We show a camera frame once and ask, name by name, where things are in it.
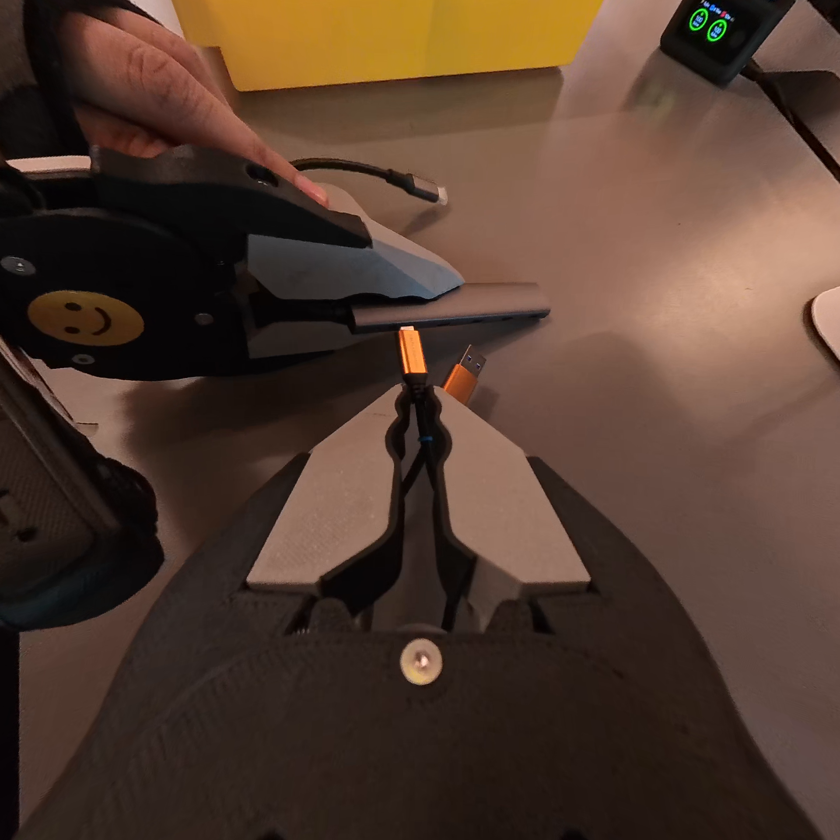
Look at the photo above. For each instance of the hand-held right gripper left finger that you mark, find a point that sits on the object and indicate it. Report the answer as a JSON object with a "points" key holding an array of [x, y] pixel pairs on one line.
{"points": [[334, 512]]}

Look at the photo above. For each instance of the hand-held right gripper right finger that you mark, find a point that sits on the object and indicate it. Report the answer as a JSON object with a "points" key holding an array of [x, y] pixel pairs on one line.
{"points": [[499, 512]]}

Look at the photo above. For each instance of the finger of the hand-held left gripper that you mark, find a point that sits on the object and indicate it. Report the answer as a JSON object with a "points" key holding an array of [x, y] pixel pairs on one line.
{"points": [[289, 340], [341, 269]]}

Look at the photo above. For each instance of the grey usb hub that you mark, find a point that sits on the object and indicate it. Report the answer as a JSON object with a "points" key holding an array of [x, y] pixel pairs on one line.
{"points": [[485, 303]]}

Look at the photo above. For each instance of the yellow plastic bin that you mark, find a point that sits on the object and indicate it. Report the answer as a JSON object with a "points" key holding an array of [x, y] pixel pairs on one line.
{"points": [[394, 39]]}

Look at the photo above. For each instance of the person's left hand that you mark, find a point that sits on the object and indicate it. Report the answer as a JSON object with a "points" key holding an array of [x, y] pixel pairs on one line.
{"points": [[164, 85]]}

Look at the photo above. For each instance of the white rounded object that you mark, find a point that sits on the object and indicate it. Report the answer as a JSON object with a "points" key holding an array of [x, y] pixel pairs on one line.
{"points": [[828, 325]]}

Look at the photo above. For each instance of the black display device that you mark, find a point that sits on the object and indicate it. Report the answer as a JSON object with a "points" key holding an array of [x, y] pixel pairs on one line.
{"points": [[722, 59]]}

